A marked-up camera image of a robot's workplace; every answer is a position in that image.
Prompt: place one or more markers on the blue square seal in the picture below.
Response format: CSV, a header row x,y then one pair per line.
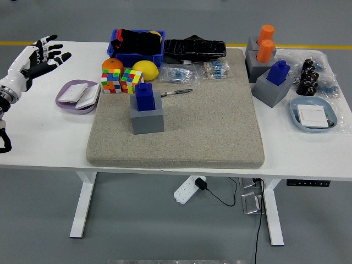
x,y
145,97
277,74

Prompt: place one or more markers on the blue plastic bin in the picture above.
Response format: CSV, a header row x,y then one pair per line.
x,y
137,59

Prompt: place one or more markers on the grey square seal holder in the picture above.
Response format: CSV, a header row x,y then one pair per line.
x,y
270,94
251,44
147,123
255,71

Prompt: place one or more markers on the small metal multitool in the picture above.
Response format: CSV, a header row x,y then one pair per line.
x,y
181,91

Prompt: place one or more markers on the clear bag brown resistors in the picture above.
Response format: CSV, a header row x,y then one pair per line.
x,y
215,68

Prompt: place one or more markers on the clear bag blue parts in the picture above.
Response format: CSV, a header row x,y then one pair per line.
x,y
328,89

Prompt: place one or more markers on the clear bag blue resistors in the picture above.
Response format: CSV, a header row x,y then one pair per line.
x,y
176,74

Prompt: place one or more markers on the orange fruit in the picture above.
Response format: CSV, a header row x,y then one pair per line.
x,y
112,65

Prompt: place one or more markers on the black table control panel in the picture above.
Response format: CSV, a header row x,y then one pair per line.
x,y
308,183

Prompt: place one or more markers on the small dark electronic part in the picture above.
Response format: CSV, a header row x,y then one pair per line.
x,y
330,122

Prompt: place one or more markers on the white switch panel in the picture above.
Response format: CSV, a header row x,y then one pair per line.
x,y
88,99
71,92
312,115

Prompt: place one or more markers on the multicoloured puzzle cube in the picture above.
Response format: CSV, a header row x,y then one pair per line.
x,y
110,82
130,79

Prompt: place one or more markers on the purple shallow dish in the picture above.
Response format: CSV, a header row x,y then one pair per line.
x,y
67,107

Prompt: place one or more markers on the light blue shallow dish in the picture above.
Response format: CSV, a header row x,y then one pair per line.
x,y
294,110

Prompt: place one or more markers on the yellow lemon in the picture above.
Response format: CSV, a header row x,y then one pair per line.
x,y
147,70

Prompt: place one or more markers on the black power adapter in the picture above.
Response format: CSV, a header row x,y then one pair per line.
x,y
200,183

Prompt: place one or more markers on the grey-brown mat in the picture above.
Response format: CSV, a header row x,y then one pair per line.
x,y
206,123

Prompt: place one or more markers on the yellow rounded item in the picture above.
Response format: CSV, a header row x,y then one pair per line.
x,y
157,35

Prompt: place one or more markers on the shiny metal bracket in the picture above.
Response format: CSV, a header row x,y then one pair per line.
x,y
251,203
248,183

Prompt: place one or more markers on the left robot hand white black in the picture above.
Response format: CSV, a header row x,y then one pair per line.
x,y
19,68

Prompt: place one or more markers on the orange cylinder seal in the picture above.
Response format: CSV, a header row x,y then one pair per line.
x,y
265,52
266,33

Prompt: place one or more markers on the white table leg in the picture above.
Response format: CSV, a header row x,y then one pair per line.
x,y
275,220
82,209

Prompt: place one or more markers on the black wrapped tray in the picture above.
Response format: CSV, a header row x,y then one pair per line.
x,y
192,48

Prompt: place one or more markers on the white power strip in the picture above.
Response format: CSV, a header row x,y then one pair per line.
x,y
184,192

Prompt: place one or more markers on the black cloth bundle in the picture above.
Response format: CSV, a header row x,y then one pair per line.
x,y
143,41

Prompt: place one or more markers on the black cylindrical capacitor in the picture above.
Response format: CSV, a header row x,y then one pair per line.
x,y
306,74
314,77
308,65
303,86
311,90

